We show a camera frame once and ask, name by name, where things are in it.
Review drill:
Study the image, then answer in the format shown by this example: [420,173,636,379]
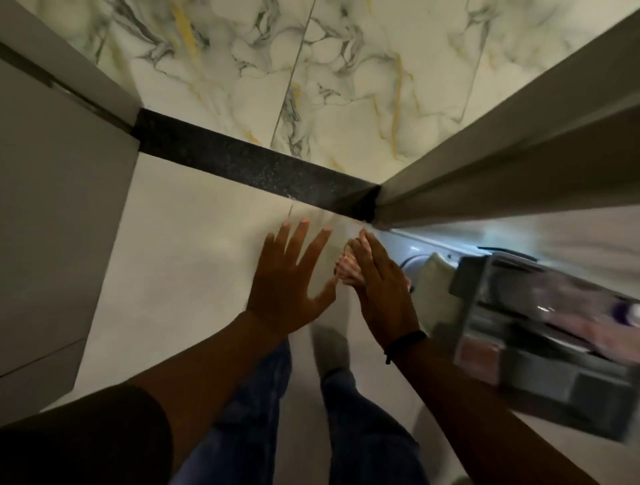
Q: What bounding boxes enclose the person's right hand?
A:
[347,229,422,349]

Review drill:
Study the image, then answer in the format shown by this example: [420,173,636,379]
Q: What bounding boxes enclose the person's left hand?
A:
[247,219,342,331]

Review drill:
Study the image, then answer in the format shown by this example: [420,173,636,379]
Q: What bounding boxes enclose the pink cloth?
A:
[334,252,363,288]

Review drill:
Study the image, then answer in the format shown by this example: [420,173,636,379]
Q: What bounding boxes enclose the person's right forearm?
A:
[390,334,601,485]

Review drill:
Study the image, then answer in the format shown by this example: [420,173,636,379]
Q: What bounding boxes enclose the person's left forearm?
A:
[127,309,301,473]

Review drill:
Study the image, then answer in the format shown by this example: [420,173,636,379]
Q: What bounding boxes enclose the white appliance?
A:
[389,227,483,280]

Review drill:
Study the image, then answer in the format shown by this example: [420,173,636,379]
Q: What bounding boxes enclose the grey slipper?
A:
[310,322,354,381]

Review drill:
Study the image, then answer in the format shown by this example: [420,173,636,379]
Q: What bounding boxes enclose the black stone door threshold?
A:
[131,107,384,224]

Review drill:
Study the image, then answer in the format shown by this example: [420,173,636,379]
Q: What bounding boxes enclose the black wristband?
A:
[384,330,428,365]

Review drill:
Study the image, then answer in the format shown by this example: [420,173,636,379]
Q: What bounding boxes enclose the blue jeans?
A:
[172,339,432,485]

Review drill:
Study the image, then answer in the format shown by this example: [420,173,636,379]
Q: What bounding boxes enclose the grey door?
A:
[372,10,640,232]

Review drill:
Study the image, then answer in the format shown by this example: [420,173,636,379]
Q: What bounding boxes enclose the grey storage organizer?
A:
[431,251,640,444]

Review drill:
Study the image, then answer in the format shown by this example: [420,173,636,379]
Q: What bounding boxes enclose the grey cabinet panel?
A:
[0,55,141,426]

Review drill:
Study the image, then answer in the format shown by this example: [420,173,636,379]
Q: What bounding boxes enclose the black shirt sleeve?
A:
[0,385,174,485]

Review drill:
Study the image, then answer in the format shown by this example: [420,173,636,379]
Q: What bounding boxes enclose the grey door frame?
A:
[0,0,145,135]

